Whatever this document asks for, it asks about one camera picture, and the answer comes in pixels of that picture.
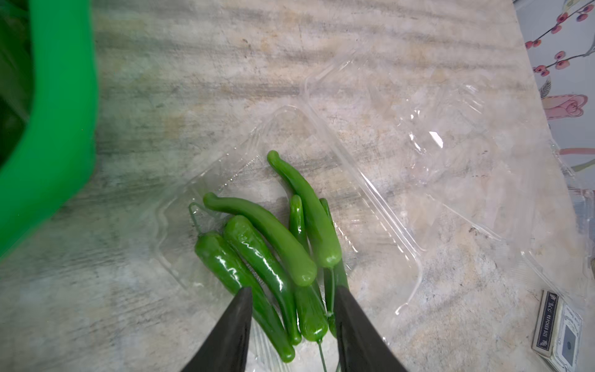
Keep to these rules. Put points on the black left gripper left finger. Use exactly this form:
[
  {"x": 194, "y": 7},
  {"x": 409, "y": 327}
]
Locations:
[{"x": 227, "y": 345}]

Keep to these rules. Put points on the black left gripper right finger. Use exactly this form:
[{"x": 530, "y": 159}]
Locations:
[{"x": 360, "y": 346}]

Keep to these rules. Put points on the clear clamshell container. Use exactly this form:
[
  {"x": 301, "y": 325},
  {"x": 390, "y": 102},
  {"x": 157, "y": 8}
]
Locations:
[{"x": 451, "y": 204}]

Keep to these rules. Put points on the small card box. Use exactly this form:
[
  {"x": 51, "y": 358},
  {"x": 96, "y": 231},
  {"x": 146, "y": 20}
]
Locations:
[{"x": 558, "y": 331}]

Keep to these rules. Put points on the green plastic basket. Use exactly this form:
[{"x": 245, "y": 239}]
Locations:
[{"x": 49, "y": 109}]

